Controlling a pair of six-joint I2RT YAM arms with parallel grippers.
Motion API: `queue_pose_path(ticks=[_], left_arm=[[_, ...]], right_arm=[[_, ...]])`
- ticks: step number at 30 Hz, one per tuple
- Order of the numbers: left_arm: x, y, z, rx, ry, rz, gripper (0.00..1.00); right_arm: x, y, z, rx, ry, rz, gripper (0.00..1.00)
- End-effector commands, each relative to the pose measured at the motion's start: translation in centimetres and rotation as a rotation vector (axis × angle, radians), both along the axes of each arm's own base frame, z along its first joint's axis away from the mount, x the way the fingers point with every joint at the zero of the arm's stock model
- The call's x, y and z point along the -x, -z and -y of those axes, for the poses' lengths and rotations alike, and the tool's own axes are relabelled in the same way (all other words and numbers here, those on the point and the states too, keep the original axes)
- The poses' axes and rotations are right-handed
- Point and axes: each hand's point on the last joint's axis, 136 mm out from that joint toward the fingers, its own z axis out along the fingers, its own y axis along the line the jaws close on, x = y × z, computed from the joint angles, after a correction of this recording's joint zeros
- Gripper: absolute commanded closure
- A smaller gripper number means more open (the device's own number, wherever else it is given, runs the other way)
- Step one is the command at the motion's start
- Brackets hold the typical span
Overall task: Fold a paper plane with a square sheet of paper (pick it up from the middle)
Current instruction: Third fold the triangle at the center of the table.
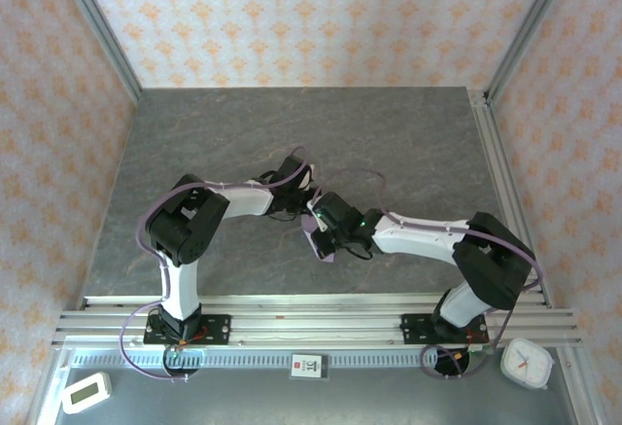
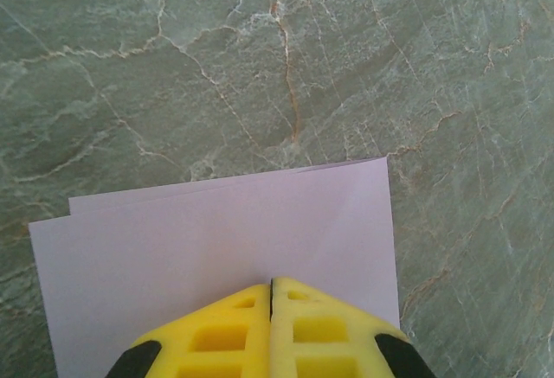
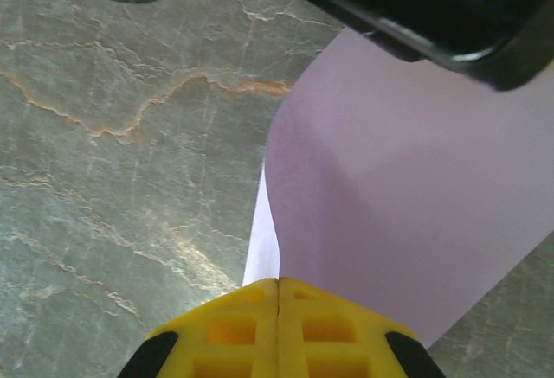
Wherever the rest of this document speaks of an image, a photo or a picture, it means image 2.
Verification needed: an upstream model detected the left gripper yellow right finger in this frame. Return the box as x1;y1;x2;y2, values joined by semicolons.
270;277;436;378

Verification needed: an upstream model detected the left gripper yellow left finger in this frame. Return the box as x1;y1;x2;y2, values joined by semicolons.
106;282;272;378

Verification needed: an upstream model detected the purple paper sheet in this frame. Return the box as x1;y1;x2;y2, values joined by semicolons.
28;156;402;378

